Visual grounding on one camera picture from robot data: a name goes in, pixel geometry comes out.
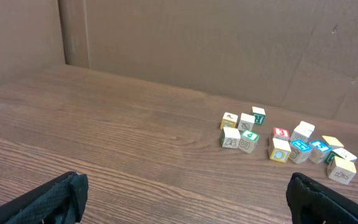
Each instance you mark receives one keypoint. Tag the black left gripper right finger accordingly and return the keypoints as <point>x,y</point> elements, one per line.
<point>311,202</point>

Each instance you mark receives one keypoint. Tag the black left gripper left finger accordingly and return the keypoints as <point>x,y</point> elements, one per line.
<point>61,200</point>

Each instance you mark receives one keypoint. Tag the white-top green-sided block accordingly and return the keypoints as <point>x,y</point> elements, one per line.
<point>342,153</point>

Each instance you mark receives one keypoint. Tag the yellow-top letter P block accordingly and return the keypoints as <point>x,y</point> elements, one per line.
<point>341,170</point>

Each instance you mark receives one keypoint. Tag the blue number 5 block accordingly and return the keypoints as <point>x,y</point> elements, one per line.
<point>319,152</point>

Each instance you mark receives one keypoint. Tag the blue-top wooden block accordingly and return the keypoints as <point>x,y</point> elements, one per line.
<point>300,151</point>

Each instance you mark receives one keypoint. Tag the yellow-framed blue picture block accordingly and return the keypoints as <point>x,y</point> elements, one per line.
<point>279,150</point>

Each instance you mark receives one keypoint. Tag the yellow-top wooden block rear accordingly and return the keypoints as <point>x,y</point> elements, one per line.
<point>332,142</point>

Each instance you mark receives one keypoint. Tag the plain wooden picture block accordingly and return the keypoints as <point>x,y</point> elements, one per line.
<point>301,133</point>

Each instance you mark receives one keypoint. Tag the red number 3 block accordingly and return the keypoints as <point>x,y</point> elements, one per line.
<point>280,133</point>

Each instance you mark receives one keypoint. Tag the green number 4 block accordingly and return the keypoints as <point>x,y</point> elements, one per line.
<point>248,141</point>

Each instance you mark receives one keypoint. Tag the leaf picture wooden block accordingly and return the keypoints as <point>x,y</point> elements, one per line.
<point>246,122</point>

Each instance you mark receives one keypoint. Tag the green letter R block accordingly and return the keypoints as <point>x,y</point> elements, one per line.
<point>259,115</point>

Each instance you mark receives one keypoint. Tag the butterfly picture wooden block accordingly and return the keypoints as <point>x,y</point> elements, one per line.
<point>230,138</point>

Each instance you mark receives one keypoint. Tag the yellow-sided boot picture block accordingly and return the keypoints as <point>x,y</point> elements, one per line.
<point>229,120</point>

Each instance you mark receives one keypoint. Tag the cardboard back panel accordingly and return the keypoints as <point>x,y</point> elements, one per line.
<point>297,55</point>

